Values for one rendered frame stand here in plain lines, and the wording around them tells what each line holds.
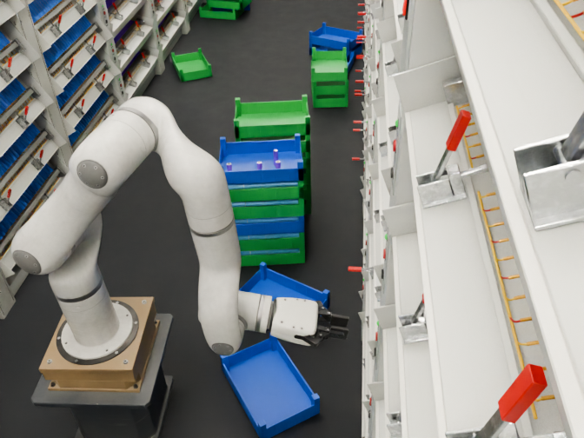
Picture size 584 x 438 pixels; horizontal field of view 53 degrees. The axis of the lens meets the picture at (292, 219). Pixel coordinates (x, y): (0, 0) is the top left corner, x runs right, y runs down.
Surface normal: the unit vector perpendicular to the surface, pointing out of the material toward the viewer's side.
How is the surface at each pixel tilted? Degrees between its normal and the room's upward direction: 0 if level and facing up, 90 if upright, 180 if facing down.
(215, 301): 50
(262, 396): 0
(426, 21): 90
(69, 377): 90
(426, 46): 90
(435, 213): 20
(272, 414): 0
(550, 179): 90
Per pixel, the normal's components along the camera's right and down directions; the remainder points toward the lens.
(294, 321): 0.13, -0.69
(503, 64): -0.37, -0.75
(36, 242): -0.09, 0.26
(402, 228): -0.10, 0.62
